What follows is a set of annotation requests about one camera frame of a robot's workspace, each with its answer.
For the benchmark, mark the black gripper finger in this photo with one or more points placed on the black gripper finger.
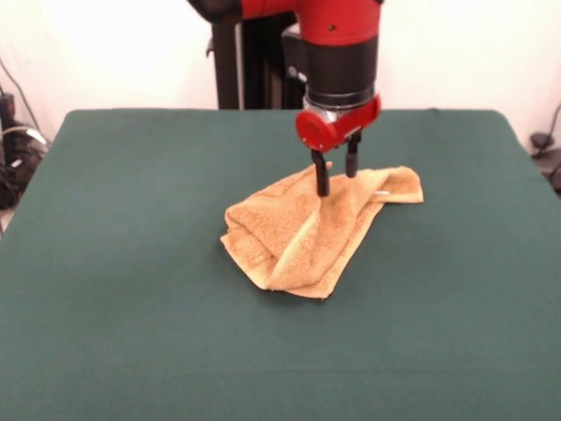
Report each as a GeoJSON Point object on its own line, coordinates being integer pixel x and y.
{"type": "Point", "coordinates": [322, 175]}
{"type": "Point", "coordinates": [352, 160]}

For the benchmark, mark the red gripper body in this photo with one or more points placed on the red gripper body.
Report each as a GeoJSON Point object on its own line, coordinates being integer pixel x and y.
{"type": "Point", "coordinates": [313, 130]}

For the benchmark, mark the orange terry towel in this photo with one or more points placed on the orange terry towel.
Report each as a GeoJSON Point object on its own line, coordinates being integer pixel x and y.
{"type": "Point", "coordinates": [307, 245]}

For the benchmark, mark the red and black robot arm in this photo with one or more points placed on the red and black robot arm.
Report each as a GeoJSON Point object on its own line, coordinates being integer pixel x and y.
{"type": "Point", "coordinates": [342, 66]}

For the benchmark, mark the black round device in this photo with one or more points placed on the black round device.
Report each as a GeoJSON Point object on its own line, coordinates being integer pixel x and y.
{"type": "Point", "coordinates": [548, 164]}

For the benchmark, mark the dark green table cloth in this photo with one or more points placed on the dark green table cloth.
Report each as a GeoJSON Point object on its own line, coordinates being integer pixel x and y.
{"type": "Point", "coordinates": [131, 307]}

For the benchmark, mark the black floor equipment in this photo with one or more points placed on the black floor equipment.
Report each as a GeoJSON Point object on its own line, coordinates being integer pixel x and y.
{"type": "Point", "coordinates": [17, 175]}

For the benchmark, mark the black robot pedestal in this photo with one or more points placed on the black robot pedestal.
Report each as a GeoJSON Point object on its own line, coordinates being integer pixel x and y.
{"type": "Point", "coordinates": [258, 66]}

